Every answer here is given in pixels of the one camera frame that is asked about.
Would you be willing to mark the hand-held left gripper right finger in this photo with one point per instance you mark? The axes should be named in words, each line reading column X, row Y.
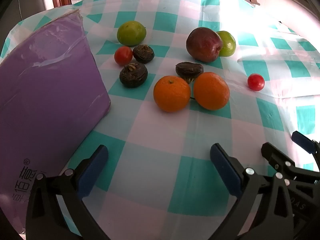
column 225, row 167

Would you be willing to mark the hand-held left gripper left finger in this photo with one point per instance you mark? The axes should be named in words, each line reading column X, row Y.
column 93, row 170

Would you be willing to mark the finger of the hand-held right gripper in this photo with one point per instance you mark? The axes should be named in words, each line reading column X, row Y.
column 303, row 141
column 275, row 155

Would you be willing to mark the red cherry tomato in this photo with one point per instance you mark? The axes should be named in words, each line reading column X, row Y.
column 123, row 55
column 256, row 82

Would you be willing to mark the orange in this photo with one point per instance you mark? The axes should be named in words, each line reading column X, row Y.
column 211, row 91
column 171, row 94

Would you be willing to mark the purple cardboard box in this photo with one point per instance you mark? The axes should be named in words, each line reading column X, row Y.
column 50, row 92

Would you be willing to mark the dark wrinkled passion fruit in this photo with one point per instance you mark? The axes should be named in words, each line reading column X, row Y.
column 188, row 70
column 133, row 75
column 143, row 54

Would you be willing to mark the dark red apple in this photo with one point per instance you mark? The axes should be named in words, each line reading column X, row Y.
column 203, row 44

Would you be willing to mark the teal white checkered tablecloth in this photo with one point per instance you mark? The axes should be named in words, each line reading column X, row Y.
column 160, row 135

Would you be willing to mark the green plum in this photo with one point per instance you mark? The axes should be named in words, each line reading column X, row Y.
column 131, row 33
column 228, row 44

